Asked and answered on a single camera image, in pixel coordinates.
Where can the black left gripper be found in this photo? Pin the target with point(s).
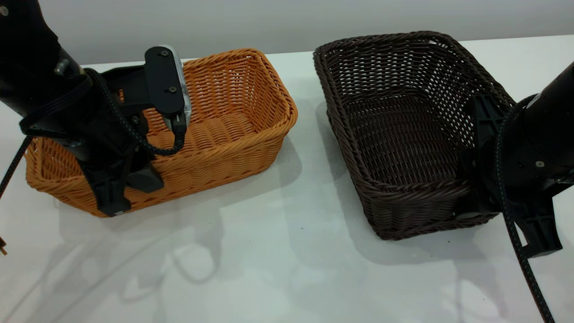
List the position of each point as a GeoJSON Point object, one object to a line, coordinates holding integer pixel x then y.
{"type": "Point", "coordinates": [105, 139]}

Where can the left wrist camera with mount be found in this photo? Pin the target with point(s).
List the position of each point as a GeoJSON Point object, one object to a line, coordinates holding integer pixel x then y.
{"type": "Point", "coordinates": [163, 80]}

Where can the dark brown wicker basket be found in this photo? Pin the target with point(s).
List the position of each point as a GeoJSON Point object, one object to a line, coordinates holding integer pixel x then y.
{"type": "Point", "coordinates": [394, 134]}

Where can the light brown wicker basket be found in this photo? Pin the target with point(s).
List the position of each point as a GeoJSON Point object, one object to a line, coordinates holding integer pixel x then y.
{"type": "Point", "coordinates": [233, 134]}

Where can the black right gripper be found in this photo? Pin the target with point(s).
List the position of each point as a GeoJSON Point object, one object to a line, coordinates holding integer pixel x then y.
{"type": "Point", "coordinates": [524, 193]}

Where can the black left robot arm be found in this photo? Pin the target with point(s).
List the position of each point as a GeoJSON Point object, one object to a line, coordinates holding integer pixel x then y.
{"type": "Point", "coordinates": [27, 54]}

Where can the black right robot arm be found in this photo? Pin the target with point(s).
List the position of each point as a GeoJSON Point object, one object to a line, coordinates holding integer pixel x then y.
{"type": "Point", "coordinates": [547, 130]}

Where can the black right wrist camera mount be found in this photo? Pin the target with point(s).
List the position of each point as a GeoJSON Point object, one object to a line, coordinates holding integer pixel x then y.
{"type": "Point", "coordinates": [489, 121]}

